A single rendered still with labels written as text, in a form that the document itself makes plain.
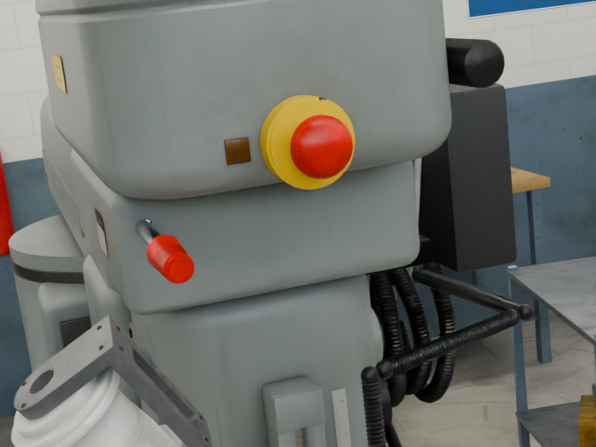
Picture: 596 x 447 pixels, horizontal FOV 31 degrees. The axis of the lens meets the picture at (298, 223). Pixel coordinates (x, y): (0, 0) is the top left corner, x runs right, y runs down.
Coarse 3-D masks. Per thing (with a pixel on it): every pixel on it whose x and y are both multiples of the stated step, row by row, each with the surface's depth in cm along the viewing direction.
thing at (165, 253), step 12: (144, 228) 76; (144, 240) 75; (156, 240) 70; (168, 240) 69; (156, 252) 68; (168, 252) 67; (180, 252) 66; (156, 264) 68; (168, 264) 66; (180, 264) 66; (192, 264) 66; (168, 276) 66; (180, 276) 66
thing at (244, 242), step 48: (96, 192) 88; (240, 192) 81; (288, 192) 82; (336, 192) 83; (384, 192) 84; (96, 240) 95; (192, 240) 80; (240, 240) 81; (288, 240) 83; (336, 240) 84; (384, 240) 85; (144, 288) 80; (192, 288) 81; (240, 288) 82
